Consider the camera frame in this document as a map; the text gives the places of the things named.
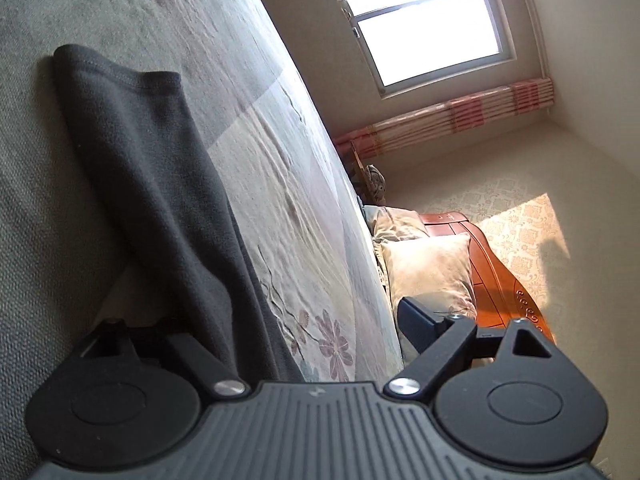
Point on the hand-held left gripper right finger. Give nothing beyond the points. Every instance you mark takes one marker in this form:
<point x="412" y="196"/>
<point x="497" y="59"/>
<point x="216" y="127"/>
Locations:
<point x="417" y="325"/>

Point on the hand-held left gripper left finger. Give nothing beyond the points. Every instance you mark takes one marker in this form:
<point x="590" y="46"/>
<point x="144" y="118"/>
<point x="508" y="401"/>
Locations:
<point x="200" y="360"/>

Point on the dark grey pants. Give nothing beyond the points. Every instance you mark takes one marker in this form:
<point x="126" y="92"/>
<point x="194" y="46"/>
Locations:
<point x="160" y="185"/>

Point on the large beige printed pillow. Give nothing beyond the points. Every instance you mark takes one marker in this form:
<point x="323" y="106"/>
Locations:
<point x="430" y="275"/>

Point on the wooden headboard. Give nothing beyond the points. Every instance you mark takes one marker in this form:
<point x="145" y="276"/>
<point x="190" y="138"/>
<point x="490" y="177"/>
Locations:
<point x="500" y="280"/>

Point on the small beige pillow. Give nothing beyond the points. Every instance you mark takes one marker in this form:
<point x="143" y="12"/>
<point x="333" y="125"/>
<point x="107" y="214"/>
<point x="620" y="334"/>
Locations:
<point x="395" y="225"/>

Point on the grey patterned cloth bundle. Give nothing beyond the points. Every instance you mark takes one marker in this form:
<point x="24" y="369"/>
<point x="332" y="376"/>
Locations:
<point x="375" y="185"/>

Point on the bed with patchwork sheet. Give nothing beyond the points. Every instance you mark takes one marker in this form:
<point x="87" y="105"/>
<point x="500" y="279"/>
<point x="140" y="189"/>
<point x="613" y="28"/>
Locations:
<point x="300" y="210"/>

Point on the wooden nightstand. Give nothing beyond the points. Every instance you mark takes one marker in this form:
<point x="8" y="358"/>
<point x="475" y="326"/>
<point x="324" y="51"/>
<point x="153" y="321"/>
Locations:
<point x="359" y="165"/>

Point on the pink striped curtain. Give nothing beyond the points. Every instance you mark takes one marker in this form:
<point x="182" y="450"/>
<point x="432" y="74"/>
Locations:
<point x="450" y="115"/>

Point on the window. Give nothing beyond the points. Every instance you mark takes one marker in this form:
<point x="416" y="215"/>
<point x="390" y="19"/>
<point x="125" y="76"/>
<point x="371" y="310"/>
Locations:
<point x="425" y="25"/>

